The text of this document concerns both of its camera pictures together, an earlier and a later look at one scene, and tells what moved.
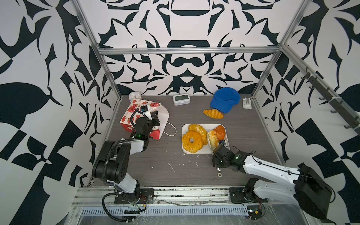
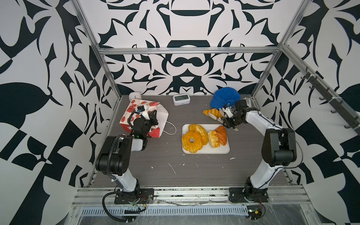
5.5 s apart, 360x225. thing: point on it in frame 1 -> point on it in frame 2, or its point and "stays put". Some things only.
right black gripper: (215, 163) -> (228, 123)
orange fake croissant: (220, 131) stays put
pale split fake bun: (213, 138) stays put
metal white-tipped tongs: (219, 174) -> (214, 117)
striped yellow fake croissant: (213, 113) stays put
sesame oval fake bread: (203, 133) stays put
